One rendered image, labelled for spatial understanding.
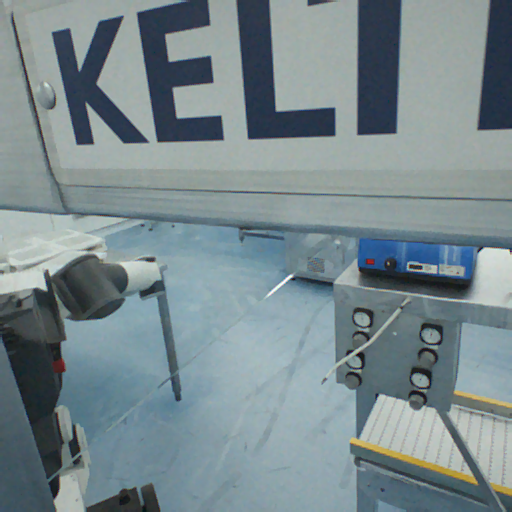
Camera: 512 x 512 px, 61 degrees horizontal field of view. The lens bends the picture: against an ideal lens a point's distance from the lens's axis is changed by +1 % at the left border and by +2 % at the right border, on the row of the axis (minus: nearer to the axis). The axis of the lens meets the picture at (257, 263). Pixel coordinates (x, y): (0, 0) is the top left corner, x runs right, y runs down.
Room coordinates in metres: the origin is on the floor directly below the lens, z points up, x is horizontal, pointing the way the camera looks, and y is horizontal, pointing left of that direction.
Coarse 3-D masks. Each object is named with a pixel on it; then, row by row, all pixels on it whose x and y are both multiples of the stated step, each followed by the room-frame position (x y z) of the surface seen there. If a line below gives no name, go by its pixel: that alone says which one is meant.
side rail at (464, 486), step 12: (360, 456) 0.76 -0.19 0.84; (372, 456) 0.75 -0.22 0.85; (384, 456) 0.73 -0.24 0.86; (396, 468) 0.72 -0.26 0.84; (408, 468) 0.71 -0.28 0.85; (420, 468) 0.70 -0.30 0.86; (432, 480) 0.68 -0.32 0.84; (444, 480) 0.67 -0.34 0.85; (456, 480) 0.66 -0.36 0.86; (468, 492) 0.65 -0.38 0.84; (480, 492) 0.64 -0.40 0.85; (504, 504) 0.61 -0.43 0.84
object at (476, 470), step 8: (440, 416) 0.69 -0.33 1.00; (448, 416) 0.67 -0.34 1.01; (448, 424) 0.67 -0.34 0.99; (456, 432) 0.65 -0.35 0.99; (456, 440) 0.65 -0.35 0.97; (464, 440) 0.64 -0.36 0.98; (464, 448) 0.63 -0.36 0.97; (464, 456) 0.63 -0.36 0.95; (472, 456) 0.62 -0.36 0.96; (472, 464) 0.62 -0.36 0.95; (472, 472) 0.61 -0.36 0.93; (480, 472) 0.60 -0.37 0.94; (480, 480) 0.60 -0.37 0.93; (488, 488) 0.58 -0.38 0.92; (488, 496) 0.58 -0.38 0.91; (496, 496) 0.57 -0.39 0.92; (496, 504) 0.57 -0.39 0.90
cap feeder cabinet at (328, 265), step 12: (336, 240) 3.46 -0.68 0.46; (348, 240) 3.42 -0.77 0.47; (324, 252) 3.52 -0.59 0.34; (336, 252) 3.46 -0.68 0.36; (348, 252) 3.42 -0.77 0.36; (312, 264) 3.60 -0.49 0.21; (324, 264) 3.53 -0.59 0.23; (336, 264) 3.46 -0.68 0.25; (348, 264) 3.42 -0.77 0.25; (300, 276) 3.69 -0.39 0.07; (312, 276) 3.61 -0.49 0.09; (324, 276) 3.52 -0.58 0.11; (336, 276) 3.46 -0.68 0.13
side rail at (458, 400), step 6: (456, 396) 0.91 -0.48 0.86; (462, 396) 0.90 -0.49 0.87; (456, 402) 0.91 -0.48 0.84; (462, 402) 0.90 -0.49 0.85; (468, 402) 0.89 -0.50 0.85; (474, 402) 0.89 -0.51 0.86; (480, 402) 0.88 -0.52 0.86; (486, 402) 0.87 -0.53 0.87; (474, 408) 0.89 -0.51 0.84; (480, 408) 0.88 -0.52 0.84; (486, 408) 0.87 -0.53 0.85; (492, 408) 0.86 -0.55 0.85; (498, 408) 0.86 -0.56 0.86; (504, 408) 0.85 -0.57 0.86; (498, 414) 0.86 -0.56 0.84; (504, 414) 0.85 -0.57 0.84; (510, 414) 0.84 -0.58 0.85
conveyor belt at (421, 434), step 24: (384, 408) 0.92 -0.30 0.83; (408, 408) 0.91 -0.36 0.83; (432, 408) 0.91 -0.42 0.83; (456, 408) 0.90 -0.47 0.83; (384, 432) 0.84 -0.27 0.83; (408, 432) 0.83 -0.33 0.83; (432, 432) 0.82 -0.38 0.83; (480, 432) 0.81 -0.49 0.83; (504, 432) 0.81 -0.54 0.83; (432, 456) 0.75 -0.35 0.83; (456, 456) 0.75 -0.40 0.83; (480, 456) 0.74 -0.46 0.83; (504, 456) 0.74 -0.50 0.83; (504, 480) 0.68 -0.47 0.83
